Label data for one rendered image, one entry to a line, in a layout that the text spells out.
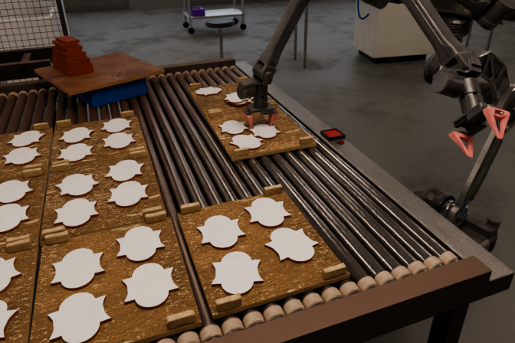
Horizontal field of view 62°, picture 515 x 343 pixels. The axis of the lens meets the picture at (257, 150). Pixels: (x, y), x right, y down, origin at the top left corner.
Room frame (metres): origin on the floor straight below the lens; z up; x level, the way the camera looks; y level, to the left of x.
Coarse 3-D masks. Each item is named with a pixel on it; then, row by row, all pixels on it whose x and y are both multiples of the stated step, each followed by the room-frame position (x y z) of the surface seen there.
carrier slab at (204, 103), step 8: (224, 88) 2.17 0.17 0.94; (232, 88) 2.16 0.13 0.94; (192, 96) 2.05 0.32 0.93; (200, 96) 2.04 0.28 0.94; (208, 96) 2.04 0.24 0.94; (216, 96) 2.04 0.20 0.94; (224, 96) 2.04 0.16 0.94; (200, 104) 1.94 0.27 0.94; (208, 104) 1.94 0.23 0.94; (216, 104) 1.94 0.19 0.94; (224, 104) 1.93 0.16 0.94; (248, 104) 1.93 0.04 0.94; (224, 112) 1.84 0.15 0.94; (232, 112) 1.84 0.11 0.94; (240, 112) 1.84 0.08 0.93
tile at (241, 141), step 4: (236, 136) 1.55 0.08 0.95; (240, 136) 1.55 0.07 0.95; (244, 136) 1.55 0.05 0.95; (248, 136) 1.55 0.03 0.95; (252, 136) 1.55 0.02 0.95; (232, 140) 1.52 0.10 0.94; (236, 140) 1.52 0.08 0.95; (240, 140) 1.52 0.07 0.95; (244, 140) 1.52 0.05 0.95; (248, 140) 1.52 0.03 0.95; (252, 140) 1.52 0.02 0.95; (256, 140) 1.52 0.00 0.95; (260, 140) 1.52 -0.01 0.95; (232, 144) 1.49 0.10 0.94; (236, 144) 1.49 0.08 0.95; (240, 144) 1.48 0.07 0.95; (244, 144) 1.48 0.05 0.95; (248, 144) 1.48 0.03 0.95; (252, 144) 1.48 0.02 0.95; (256, 144) 1.48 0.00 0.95; (260, 144) 1.48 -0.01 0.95; (240, 148) 1.45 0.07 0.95; (248, 148) 1.45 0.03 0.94; (252, 148) 1.45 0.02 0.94; (256, 148) 1.46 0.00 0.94
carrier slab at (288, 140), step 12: (276, 108) 1.87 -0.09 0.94; (216, 120) 1.74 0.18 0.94; (228, 120) 1.74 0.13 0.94; (240, 120) 1.74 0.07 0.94; (264, 120) 1.73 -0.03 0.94; (276, 120) 1.73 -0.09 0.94; (288, 120) 1.73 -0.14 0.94; (216, 132) 1.61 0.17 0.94; (288, 132) 1.60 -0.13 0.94; (300, 132) 1.60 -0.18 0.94; (228, 144) 1.51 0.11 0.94; (264, 144) 1.50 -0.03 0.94; (276, 144) 1.50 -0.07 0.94; (288, 144) 1.50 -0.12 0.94; (312, 144) 1.50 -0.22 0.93; (240, 156) 1.40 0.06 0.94; (252, 156) 1.42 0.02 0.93
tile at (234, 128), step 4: (232, 120) 1.72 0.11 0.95; (224, 124) 1.68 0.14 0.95; (228, 124) 1.68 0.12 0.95; (232, 124) 1.68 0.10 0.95; (236, 124) 1.67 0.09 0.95; (240, 124) 1.67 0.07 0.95; (220, 128) 1.66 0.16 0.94; (224, 128) 1.64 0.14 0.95; (228, 128) 1.64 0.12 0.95; (232, 128) 1.64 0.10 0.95; (236, 128) 1.64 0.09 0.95; (240, 128) 1.63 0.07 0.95; (244, 128) 1.63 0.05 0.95; (224, 132) 1.61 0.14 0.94; (228, 132) 1.59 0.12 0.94; (232, 132) 1.59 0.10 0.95; (236, 132) 1.59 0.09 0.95; (240, 132) 1.59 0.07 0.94
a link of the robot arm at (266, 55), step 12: (300, 0) 1.63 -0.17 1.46; (288, 12) 1.63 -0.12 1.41; (300, 12) 1.64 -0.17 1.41; (288, 24) 1.62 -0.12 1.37; (276, 36) 1.63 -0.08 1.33; (288, 36) 1.64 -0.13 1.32; (276, 48) 1.62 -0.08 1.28; (264, 60) 1.61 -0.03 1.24; (276, 60) 1.62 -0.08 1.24; (264, 72) 1.60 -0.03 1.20
